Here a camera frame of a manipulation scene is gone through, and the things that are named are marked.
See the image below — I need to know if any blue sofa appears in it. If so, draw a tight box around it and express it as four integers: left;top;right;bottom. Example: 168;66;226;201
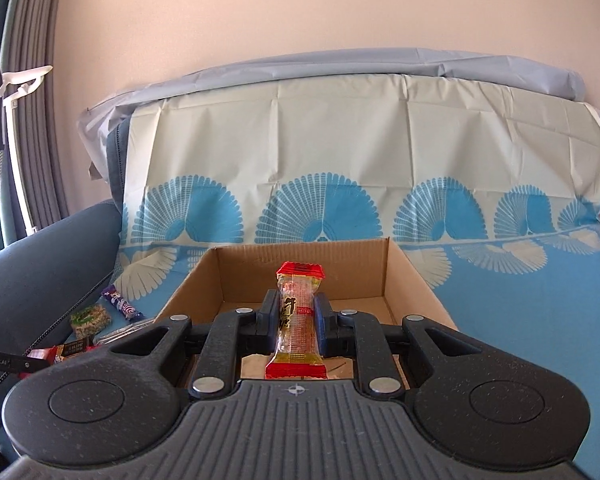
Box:
0;112;136;433

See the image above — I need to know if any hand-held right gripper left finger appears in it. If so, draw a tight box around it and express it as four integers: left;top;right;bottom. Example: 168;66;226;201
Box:
99;289;282;401

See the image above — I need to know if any fan print cover sheet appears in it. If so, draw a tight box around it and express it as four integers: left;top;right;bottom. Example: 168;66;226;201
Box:
112;72;600;478

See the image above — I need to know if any red snack packet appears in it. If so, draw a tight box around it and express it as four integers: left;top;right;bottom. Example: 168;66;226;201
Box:
27;345;63;363

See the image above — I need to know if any grey curtain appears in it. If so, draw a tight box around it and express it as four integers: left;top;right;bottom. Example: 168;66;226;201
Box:
0;0;71;256

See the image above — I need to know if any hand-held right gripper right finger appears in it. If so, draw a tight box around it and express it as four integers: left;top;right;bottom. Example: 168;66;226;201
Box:
313;292;504;400

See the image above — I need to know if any cardboard box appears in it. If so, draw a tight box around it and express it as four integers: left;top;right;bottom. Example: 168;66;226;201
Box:
152;237;459;392

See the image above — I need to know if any dark brown cracker packet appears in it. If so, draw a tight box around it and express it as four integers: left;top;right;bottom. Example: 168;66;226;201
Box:
55;337;91;358

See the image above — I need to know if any garment steamer with white hanger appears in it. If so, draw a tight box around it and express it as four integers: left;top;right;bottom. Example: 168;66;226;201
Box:
0;62;55;261

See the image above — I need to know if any grey-blue sheet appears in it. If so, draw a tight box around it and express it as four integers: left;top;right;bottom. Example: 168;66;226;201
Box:
75;47;586;181

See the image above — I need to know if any clear red-ended snack packet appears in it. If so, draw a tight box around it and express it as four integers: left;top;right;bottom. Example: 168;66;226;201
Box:
264;261;328;381

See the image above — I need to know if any green rice cracker packet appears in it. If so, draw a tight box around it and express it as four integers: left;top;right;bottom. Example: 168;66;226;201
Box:
70;304;112;338

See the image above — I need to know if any purple snack packet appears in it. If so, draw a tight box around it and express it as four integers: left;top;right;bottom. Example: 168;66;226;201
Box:
101;285;144;322

